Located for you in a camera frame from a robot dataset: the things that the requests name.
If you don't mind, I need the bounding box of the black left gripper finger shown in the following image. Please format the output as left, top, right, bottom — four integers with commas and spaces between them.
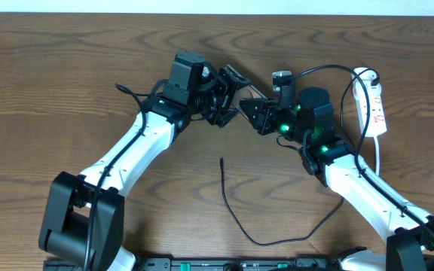
224, 65, 252, 89
216, 108, 239, 127

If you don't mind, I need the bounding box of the black charging cable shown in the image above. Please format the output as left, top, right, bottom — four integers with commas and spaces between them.
219, 67, 381, 247

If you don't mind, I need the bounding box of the smartphone with Galaxy screen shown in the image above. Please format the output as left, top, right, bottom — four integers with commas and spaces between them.
231, 85, 266, 108

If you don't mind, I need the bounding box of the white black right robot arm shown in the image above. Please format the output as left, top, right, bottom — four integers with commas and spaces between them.
232, 87, 434, 270

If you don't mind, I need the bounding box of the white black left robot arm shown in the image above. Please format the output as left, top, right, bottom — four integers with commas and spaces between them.
38, 50, 251, 270

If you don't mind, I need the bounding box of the white power strip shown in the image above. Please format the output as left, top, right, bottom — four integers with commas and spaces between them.
352, 75, 387, 138

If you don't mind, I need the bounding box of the white power strip cord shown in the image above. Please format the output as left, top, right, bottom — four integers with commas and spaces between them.
373, 135, 381, 178

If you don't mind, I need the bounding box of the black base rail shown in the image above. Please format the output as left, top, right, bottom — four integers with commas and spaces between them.
43, 256, 387, 271

